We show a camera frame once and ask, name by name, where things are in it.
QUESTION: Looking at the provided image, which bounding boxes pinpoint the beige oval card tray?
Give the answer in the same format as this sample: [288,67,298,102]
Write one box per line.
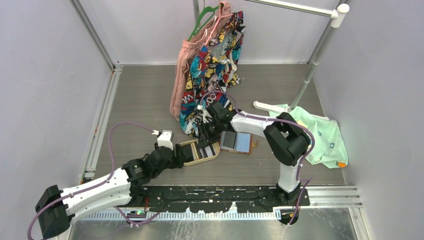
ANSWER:
[180,139,220,167]

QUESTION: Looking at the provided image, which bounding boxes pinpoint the colourful comic print shorts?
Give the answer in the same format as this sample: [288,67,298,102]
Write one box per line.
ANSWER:
[176,11,245,138]

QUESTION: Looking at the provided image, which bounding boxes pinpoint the stack of dark cards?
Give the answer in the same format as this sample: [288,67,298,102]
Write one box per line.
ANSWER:
[191,142,217,160]

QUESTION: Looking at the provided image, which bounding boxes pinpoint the mint green cartoon cloth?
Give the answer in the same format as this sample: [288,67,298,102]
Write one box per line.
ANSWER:
[289,106,348,169]

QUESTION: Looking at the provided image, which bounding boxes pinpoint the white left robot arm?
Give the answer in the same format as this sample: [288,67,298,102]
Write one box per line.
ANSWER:
[35,144,196,239]

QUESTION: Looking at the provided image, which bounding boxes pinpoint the green clothes hanger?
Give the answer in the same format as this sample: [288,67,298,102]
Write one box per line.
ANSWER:
[187,5,221,42]

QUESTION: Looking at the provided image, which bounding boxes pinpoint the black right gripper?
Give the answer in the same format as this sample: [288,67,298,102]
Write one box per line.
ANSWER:
[196,119,223,150]

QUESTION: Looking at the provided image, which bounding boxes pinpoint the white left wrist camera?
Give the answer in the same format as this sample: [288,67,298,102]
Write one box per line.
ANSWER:
[152,130,174,150]

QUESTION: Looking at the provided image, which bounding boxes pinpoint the brown leather card holder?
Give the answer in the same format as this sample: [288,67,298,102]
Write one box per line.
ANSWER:
[219,131,259,155]

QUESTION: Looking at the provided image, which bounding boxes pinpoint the pink clothes hanger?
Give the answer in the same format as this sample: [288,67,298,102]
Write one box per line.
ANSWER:
[202,1,233,46]

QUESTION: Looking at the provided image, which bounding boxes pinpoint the pink hanging garment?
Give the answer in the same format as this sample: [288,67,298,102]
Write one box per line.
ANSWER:
[169,18,213,120]

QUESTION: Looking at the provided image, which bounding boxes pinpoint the white clothes rack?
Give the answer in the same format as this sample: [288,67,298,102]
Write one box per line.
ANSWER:
[193,0,351,116]

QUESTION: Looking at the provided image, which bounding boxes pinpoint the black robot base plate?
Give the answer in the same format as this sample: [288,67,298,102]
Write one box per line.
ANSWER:
[125,185,310,214]

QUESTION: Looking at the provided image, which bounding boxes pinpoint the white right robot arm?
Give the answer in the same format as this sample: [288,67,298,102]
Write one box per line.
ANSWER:
[196,101,315,206]

